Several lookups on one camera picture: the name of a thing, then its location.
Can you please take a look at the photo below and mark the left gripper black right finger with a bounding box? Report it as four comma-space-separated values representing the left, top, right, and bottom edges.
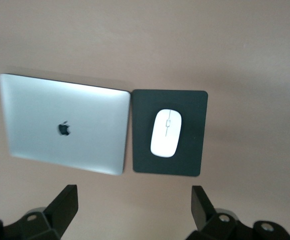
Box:
184, 185, 290, 240

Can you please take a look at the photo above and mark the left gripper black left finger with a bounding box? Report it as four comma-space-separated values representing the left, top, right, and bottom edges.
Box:
0, 184, 80, 240

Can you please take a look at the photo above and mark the white computer mouse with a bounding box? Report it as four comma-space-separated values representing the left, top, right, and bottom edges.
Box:
150, 108, 183, 158

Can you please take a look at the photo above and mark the black mouse pad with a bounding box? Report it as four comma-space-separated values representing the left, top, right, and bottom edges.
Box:
131, 89, 209, 178

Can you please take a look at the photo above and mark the silver laptop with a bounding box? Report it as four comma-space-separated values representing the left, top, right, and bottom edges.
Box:
0, 73, 132, 176

